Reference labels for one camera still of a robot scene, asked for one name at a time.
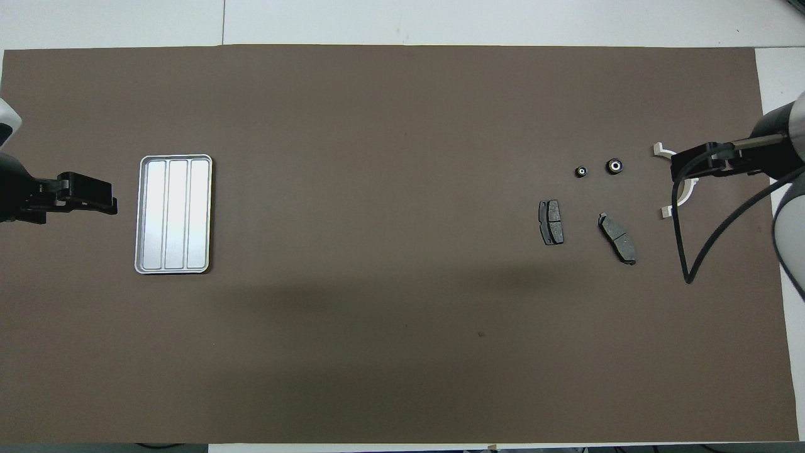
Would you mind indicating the silver metal tray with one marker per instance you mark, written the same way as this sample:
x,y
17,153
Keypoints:
x,y
157,214

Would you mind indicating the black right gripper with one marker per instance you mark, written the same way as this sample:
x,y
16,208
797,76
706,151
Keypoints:
x,y
773,154

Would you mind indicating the large black bearing gear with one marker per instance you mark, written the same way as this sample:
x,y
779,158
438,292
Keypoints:
x,y
614,165

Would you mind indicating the large grey brake pad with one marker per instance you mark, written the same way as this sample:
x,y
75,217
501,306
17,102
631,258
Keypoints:
x,y
618,238

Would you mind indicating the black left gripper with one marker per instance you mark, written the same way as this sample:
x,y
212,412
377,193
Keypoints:
x,y
19,195

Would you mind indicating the small rectangular brake pad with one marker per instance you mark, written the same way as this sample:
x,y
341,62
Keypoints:
x,y
551,222

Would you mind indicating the brown table mat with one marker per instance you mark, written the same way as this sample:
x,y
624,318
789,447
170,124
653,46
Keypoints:
x,y
402,94

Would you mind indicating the small black bearing gear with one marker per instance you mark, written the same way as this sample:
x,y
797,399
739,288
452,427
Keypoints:
x,y
582,171

